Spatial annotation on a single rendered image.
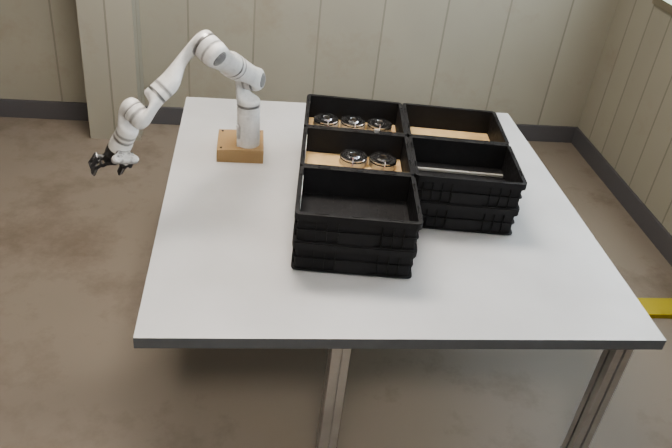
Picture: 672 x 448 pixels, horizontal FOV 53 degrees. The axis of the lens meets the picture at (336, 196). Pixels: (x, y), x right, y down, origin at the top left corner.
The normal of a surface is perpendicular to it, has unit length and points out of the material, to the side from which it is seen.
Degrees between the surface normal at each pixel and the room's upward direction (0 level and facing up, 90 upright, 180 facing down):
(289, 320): 0
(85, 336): 0
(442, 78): 90
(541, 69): 90
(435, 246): 0
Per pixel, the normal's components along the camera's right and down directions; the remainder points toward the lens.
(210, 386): 0.10, -0.84
